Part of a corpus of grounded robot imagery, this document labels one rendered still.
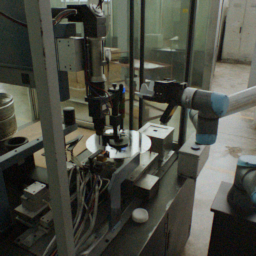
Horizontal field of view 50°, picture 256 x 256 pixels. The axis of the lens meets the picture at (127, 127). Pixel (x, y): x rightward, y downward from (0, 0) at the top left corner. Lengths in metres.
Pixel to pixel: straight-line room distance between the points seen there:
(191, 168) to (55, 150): 0.94
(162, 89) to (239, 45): 8.58
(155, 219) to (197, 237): 1.06
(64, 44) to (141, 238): 0.80
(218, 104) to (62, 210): 0.58
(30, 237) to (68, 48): 0.74
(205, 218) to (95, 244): 1.47
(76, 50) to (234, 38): 8.66
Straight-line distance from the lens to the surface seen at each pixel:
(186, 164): 1.49
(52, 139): 0.67
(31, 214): 1.23
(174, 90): 1.04
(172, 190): 1.42
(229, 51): 9.65
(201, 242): 2.25
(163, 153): 1.63
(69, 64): 1.11
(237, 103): 1.14
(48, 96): 0.63
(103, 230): 1.18
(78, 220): 1.10
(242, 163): 1.29
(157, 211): 1.28
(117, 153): 1.30
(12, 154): 1.18
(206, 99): 0.97
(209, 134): 1.01
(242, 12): 9.53
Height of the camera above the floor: 1.57
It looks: 23 degrees down
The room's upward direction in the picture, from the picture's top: straight up
